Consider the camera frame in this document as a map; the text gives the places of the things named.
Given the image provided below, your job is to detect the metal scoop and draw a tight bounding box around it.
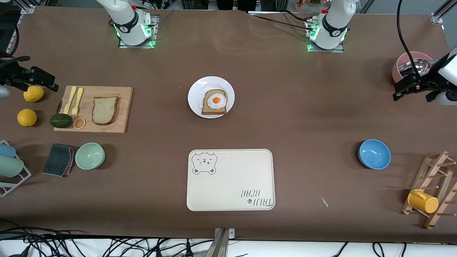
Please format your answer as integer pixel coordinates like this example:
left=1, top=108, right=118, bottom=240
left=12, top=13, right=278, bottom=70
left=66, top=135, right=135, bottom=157
left=398, top=58, right=443, bottom=78

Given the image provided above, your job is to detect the round yellow citrus fruit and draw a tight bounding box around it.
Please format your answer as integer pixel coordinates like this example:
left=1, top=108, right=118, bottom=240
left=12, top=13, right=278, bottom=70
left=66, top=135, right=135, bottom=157
left=17, top=109, right=37, bottom=127

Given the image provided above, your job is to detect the pale green bowl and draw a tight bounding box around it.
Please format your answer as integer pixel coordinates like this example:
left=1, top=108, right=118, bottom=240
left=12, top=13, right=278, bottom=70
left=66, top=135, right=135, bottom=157
left=75, top=142, right=106, bottom=170

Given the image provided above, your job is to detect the light blue cup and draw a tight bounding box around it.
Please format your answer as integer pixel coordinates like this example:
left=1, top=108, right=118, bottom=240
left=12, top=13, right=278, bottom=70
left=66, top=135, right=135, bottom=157
left=0, top=143, right=17, bottom=158

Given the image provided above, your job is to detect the white wire rack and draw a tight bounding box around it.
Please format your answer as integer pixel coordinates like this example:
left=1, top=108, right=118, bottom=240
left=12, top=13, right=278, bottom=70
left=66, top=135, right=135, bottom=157
left=0, top=140, right=32, bottom=197

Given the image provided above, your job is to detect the oval yellow lemon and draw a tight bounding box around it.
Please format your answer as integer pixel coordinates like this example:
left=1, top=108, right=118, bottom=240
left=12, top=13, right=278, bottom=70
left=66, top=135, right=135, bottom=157
left=23, top=86, right=45, bottom=103

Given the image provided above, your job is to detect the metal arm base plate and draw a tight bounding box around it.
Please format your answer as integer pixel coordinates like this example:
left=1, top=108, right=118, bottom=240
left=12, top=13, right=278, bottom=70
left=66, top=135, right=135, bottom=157
left=119, top=14, right=158, bottom=49
left=306, top=20, right=345, bottom=53

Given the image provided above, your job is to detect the yellow cup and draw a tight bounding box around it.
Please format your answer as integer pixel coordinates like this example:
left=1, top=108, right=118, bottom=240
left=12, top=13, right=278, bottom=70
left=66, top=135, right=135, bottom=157
left=407, top=189, right=439, bottom=214

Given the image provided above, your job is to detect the black cable tangle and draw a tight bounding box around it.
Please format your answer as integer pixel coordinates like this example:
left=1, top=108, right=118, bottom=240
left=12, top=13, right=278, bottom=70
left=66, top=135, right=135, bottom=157
left=0, top=227, right=215, bottom=257

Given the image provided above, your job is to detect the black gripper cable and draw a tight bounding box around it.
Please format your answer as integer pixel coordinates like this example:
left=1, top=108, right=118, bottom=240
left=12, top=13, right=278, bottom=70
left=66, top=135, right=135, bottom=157
left=396, top=0, right=420, bottom=75

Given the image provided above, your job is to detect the white round plate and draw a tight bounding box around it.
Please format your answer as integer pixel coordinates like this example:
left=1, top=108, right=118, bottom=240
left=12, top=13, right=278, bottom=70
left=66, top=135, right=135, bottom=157
left=188, top=76, right=235, bottom=119

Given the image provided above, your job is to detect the metal camera stand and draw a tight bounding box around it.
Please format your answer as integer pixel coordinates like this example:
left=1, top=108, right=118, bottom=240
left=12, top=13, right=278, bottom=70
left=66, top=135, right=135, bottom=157
left=205, top=228, right=236, bottom=257

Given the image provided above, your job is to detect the grey and pink folded cloth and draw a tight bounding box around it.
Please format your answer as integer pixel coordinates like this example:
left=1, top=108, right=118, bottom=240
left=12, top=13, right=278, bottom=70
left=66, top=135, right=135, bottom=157
left=42, top=143, right=80, bottom=178

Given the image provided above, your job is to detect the wooden cutting board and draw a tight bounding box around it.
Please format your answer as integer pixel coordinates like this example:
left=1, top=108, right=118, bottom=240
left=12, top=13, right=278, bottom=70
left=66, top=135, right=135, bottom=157
left=54, top=86, right=133, bottom=134

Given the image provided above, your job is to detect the aluminium frame profile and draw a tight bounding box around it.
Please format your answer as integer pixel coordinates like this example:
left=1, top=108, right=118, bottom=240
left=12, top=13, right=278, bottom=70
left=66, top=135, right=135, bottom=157
left=20, top=0, right=36, bottom=15
left=430, top=0, right=457, bottom=25

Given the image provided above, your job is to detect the wooden cup rack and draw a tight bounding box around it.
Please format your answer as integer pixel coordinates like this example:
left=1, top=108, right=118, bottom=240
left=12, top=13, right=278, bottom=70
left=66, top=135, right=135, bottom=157
left=401, top=151, right=457, bottom=230

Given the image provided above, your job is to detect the blue bowl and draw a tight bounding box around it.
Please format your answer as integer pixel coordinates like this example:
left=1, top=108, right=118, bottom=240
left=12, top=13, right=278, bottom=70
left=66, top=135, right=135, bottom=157
left=358, top=139, right=392, bottom=170

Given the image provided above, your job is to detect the yellow plastic fork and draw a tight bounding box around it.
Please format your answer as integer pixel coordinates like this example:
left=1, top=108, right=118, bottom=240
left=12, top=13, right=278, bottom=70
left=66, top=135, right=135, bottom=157
left=72, top=88, right=84, bottom=119

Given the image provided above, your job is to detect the toy fried egg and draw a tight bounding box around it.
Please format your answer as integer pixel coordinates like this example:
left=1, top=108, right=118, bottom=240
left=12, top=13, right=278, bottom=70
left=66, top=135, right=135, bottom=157
left=207, top=94, right=226, bottom=109

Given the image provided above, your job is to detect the yellow plastic knife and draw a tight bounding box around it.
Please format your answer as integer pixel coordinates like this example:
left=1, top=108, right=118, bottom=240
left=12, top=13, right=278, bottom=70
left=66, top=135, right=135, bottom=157
left=64, top=86, right=77, bottom=115

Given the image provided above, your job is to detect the dark green avocado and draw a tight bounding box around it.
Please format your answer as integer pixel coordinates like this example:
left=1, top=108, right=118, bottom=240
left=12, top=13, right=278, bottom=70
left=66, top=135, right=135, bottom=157
left=50, top=114, right=73, bottom=129

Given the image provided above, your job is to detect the pale green cup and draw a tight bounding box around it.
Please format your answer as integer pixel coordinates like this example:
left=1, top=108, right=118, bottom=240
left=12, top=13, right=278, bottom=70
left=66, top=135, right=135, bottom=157
left=0, top=156, right=25, bottom=178

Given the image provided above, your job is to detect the pink bowl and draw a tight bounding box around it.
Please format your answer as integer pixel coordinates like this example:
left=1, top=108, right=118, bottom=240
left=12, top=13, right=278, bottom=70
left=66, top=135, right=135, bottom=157
left=392, top=52, right=435, bottom=84

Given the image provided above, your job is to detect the cream bear print tray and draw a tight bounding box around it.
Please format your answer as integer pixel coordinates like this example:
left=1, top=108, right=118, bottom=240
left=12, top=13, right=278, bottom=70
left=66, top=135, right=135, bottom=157
left=186, top=149, right=276, bottom=212

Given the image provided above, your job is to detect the brown bread slice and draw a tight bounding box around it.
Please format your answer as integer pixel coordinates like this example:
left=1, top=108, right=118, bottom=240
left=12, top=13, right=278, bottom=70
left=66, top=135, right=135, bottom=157
left=92, top=96, right=120, bottom=126
left=202, top=89, right=227, bottom=115

